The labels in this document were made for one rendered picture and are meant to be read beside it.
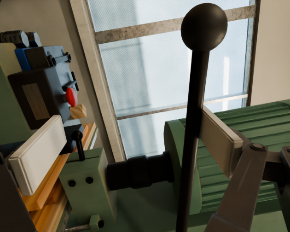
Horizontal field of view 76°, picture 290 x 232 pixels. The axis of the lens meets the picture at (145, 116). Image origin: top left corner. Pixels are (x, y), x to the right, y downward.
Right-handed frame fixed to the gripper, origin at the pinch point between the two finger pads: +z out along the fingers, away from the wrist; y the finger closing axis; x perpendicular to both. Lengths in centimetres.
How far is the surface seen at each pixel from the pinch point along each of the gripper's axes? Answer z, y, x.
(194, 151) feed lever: -0.6, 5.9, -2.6
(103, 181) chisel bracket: 10.8, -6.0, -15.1
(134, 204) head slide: 14.4, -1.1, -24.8
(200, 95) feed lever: -0.7, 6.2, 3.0
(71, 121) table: 38.8, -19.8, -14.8
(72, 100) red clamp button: 11.8, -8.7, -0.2
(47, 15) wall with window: 138, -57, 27
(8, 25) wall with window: 138, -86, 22
